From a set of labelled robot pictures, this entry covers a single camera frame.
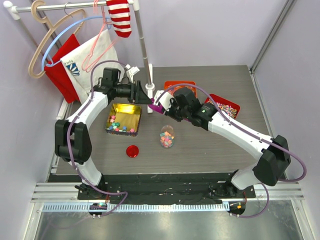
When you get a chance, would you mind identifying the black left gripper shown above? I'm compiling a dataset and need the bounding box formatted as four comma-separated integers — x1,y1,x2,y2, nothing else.
113,80,153,105

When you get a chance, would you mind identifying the purple plastic scoop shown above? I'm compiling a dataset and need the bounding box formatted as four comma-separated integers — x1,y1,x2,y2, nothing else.
148,103,166,115

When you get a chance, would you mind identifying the orange candy box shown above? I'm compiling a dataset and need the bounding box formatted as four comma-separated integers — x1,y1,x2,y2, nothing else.
164,80,197,96

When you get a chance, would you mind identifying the gold tin of star candies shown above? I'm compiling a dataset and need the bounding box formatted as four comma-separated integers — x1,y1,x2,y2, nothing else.
105,103,142,137

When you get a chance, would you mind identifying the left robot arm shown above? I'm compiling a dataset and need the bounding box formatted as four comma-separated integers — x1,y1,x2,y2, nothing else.
54,67,152,200

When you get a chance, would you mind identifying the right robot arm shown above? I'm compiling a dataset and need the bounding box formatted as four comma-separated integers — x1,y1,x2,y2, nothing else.
154,87,291,198

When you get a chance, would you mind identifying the clear plastic jar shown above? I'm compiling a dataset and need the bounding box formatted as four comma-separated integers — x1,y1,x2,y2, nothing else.
159,125,175,148

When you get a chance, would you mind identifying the red lollipop box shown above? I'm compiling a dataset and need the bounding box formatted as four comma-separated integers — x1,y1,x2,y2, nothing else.
210,93,241,119

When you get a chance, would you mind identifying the red jar lid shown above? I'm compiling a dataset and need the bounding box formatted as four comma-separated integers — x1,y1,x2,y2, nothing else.
126,145,139,158

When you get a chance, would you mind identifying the white cloth bag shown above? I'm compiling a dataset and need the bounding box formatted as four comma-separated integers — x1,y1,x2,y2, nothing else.
60,29,122,103

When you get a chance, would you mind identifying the red white striped sock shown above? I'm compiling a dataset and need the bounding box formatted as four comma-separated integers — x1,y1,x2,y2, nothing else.
106,0,132,38

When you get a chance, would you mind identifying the red cloth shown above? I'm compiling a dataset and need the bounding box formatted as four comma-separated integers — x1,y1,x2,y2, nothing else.
44,34,80,103

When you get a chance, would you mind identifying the blue clothes hanger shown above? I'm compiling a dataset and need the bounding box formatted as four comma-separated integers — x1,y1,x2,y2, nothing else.
41,14,113,68

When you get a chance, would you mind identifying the wooden clothes hanger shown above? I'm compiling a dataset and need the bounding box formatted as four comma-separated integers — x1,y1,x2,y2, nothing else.
28,0,87,79

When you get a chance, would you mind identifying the white clothes rack stand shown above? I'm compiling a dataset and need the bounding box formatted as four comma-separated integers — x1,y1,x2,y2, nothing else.
2,0,156,121

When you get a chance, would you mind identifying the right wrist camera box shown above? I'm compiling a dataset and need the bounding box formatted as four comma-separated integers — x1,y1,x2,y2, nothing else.
151,90,174,111

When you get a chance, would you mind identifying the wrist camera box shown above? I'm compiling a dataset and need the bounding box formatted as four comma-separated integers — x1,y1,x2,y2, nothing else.
151,90,174,111
124,64,140,83

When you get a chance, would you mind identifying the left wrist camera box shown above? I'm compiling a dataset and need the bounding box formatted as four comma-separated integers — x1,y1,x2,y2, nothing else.
124,64,140,83

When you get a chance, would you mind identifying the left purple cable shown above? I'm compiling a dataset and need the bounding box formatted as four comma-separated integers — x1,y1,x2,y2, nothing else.
66,59,130,217

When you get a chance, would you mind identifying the purple cable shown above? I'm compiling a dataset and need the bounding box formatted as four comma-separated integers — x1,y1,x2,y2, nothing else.
154,84,308,218
66,59,130,217

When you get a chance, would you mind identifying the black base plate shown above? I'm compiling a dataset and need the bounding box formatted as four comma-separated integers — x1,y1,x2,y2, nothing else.
76,173,256,205

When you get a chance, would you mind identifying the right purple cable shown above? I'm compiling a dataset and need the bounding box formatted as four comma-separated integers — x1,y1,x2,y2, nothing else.
154,84,308,218

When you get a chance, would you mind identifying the aluminium rail frame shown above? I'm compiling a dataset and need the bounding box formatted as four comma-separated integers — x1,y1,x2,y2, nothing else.
25,180,314,240

